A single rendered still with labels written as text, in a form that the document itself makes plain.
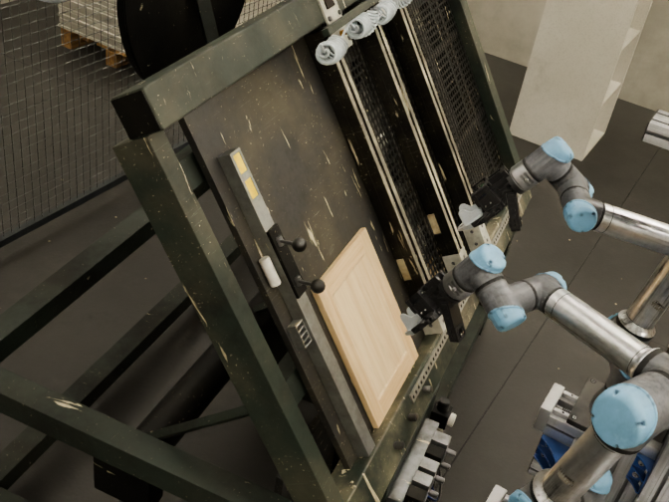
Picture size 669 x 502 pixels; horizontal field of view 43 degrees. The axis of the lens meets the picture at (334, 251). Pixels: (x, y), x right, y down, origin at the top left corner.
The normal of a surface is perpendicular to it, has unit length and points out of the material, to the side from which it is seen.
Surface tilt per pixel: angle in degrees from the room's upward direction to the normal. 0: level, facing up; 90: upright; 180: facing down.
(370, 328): 57
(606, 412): 83
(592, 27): 90
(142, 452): 0
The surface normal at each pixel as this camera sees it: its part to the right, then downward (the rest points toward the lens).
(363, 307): 0.84, -0.16
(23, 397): 0.14, -0.81
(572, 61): -0.51, 0.43
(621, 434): -0.78, 0.14
